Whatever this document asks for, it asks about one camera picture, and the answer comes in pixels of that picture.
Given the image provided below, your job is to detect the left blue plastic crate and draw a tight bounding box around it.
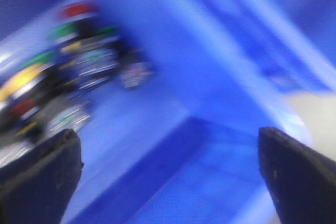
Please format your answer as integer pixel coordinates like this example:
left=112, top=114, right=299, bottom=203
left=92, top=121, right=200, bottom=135
left=1, top=0, right=335, bottom=223

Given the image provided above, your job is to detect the green push button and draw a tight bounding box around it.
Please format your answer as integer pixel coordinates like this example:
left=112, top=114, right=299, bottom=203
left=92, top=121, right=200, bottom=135
left=21, top=51, right=55, bottom=69
left=48, top=23, right=78, bottom=40
left=95, top=25, right=120, bottom=38

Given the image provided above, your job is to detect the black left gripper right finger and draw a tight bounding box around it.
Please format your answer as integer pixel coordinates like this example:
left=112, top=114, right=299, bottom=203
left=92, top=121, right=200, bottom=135
left=258, top=127, right=335, bottom=223

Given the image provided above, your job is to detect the red mushroom push button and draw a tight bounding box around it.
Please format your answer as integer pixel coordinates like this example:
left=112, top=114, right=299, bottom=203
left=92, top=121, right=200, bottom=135
left=56, top=1, right=97, bottom=20

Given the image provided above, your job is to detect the yellow mushroom push button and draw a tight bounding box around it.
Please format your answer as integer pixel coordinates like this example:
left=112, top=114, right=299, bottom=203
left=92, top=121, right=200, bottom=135
left=1, top=63, right=42, bottom=102

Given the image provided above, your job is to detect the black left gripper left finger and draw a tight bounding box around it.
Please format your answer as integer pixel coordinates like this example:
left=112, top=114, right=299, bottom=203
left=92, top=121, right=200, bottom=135
left=1, top=129, right=83, bottom=223

